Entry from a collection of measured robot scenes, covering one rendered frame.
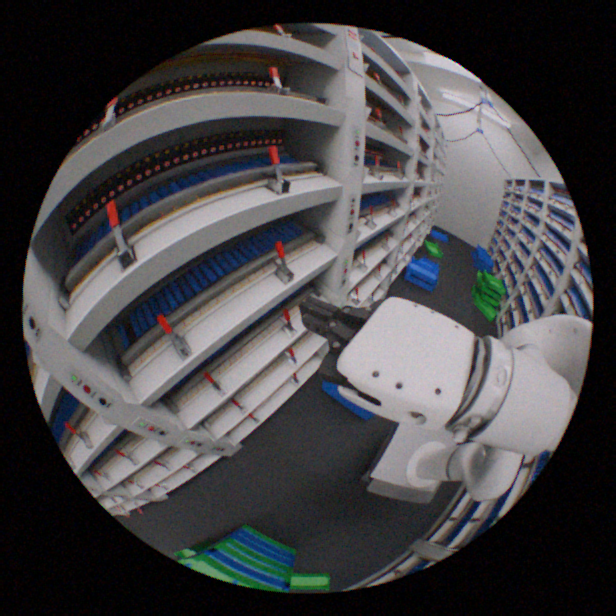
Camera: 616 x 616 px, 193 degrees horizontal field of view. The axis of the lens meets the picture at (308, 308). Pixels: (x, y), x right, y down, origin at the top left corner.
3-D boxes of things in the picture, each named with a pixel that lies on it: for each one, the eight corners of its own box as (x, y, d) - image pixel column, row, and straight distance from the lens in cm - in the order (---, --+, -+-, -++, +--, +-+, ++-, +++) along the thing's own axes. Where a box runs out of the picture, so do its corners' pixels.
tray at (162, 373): (332, 264, 58) (345, 241, 52) (148, 406, 46) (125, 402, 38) (286, 227, 66) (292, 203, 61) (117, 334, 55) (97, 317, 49)
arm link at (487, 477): (477, 445, 69) (534, 421, 57) (455, 498, 68) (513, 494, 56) (454, 441, 61) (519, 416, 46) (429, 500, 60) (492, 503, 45)
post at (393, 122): (385, 296, 158) (415, 76, 145) (380, 303, 151) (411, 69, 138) (364, 285, 162) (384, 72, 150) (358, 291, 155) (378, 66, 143)
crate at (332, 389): (366, 421, 105) (375, 409, 107) (379, 411, 86) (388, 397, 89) (321, 388, 106) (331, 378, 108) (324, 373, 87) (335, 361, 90)
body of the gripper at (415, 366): (432, 450, 19) (331, 397, 19) (463, 365, 24) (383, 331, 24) (481, 421, 12) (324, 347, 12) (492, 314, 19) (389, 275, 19)
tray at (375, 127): (411, 156, 114) (421, 138, 115) (359, 133, 57) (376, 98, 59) (379, 138, 121) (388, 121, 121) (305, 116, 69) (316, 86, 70)
